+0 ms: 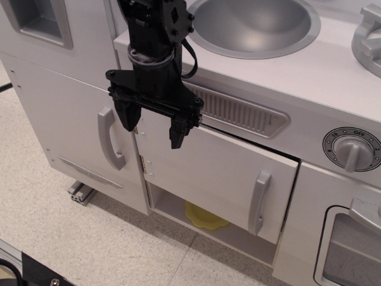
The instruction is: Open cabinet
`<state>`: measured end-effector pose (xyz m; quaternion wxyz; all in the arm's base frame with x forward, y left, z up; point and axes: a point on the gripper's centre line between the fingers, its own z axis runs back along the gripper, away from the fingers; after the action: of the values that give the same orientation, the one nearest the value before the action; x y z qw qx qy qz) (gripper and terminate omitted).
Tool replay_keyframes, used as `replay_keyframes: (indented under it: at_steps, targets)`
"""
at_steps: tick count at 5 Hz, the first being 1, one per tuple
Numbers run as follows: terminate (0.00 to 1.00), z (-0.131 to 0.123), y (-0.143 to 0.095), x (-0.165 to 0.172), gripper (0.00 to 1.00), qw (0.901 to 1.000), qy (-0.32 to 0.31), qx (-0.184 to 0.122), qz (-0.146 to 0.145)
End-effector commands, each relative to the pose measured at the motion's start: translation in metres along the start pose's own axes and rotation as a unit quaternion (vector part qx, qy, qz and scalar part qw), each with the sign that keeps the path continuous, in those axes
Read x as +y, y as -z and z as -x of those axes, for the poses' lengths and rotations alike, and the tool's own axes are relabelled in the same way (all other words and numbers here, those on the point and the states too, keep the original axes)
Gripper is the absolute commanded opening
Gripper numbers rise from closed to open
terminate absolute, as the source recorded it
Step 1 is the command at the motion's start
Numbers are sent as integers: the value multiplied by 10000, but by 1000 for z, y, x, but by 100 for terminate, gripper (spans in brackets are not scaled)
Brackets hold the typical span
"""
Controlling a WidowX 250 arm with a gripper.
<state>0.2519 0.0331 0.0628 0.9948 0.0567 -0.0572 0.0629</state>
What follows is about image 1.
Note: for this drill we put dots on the silver sink basin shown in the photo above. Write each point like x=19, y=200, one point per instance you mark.
x=254, y=30

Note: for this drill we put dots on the white toy kitchen body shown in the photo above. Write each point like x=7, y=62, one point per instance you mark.
x=321, y=88

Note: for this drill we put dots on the white cabinet door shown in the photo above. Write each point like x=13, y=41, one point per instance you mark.
x=216, y=172

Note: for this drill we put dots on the grey fridge door handle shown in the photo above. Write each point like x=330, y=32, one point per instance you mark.
x=105, y=120

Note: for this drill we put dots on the grey oven door handle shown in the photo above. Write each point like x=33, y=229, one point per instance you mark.
x=365, y=209

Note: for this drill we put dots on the grey faucet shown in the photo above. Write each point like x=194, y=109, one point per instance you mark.
x=365, y=50

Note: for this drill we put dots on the grey vent grille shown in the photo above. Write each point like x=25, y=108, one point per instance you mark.
x=258, y=119

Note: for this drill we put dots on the aluminium extrusion rail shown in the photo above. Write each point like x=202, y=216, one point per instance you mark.
x=81, y=193

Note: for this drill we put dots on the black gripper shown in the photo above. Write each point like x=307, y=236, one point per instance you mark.
x=159, y=89

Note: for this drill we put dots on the silver wing emblem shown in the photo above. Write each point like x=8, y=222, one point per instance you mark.
x=90, y=173

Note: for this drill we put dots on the grey cabinet door handle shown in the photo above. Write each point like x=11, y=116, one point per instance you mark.
x=255, y=217

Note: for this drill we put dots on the grey timer knob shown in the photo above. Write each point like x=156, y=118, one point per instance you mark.
x=353, y=149

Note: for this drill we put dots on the white fridge door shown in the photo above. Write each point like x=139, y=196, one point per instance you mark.
x=63, y=113

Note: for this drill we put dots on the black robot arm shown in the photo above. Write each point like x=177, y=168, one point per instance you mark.
x=157, y=33

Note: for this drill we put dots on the white oven door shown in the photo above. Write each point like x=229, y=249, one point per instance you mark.
x=320, y=243

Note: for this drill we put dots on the yellow plastic plate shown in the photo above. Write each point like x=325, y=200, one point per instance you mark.
x=202, y=218

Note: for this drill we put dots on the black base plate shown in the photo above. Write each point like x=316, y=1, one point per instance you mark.
x=33, y=273

